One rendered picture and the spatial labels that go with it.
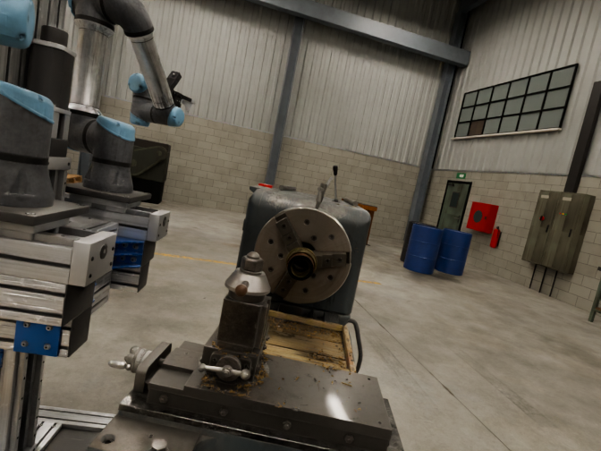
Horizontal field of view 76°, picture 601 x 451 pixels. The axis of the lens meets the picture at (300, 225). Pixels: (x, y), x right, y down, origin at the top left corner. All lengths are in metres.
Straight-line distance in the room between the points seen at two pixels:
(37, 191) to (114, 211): 0.47
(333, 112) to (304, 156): 1.57
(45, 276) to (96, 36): 0.86
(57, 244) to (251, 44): 11.05
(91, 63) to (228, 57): 10.19
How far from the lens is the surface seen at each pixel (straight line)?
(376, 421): 0.69
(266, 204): 1.37
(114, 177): 1.37
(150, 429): 0.70
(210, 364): 0.69
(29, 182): 0.93
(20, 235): 0.92
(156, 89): 1.55
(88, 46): 1.51
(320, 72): 11.94
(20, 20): 0.69
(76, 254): 0.87
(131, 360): 0.78
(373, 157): 12.22
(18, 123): 0.92
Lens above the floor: 1.32
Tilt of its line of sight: 7 degrees down
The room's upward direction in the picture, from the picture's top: 11 degrees clockwise
